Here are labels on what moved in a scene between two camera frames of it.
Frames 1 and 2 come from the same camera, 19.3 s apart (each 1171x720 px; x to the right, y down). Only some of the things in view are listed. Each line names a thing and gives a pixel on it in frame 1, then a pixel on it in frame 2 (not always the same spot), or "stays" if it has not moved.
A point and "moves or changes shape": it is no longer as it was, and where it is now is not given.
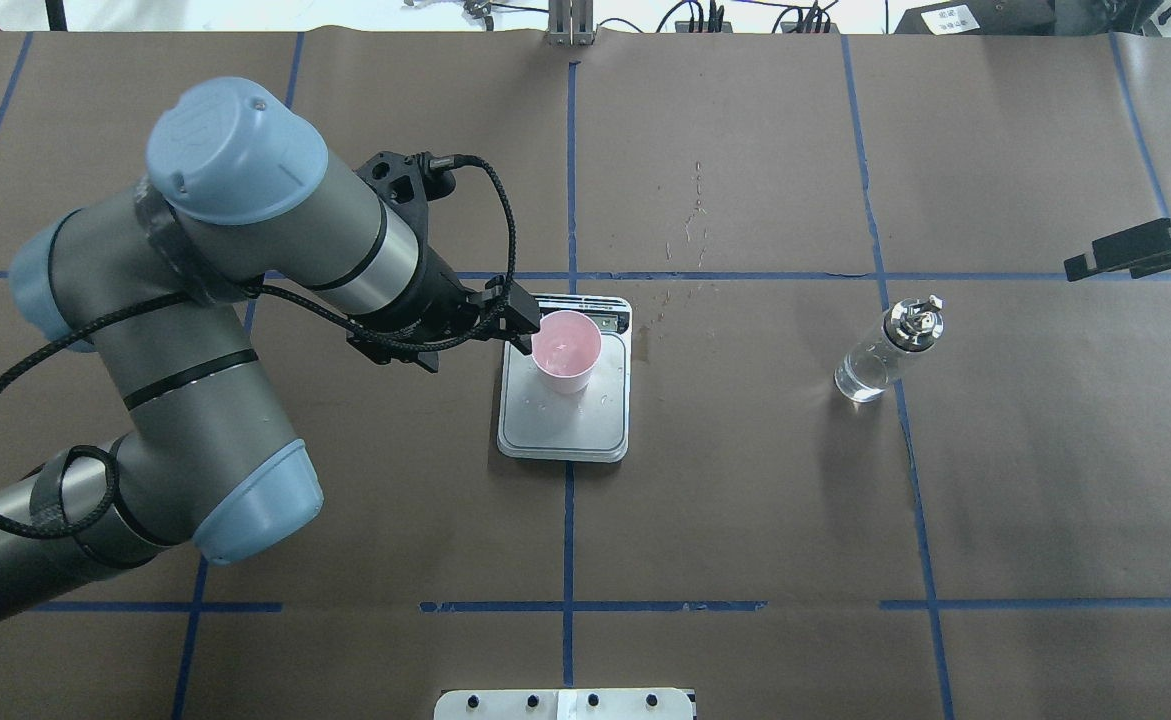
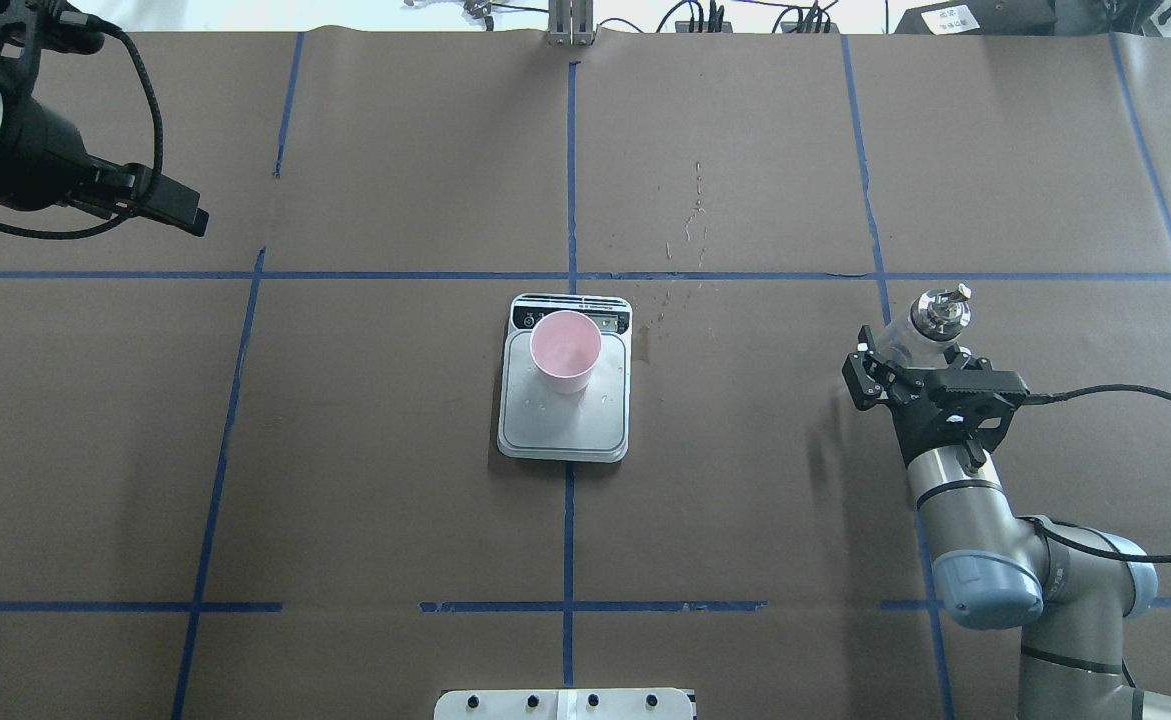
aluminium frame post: x=571 y=22 stays
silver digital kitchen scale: x=591 y=425 stays
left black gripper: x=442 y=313 → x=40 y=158
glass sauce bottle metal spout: x=869 y=370 moves or changes shape
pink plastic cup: x=565 y=350 stays
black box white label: x=982 y=17 stays
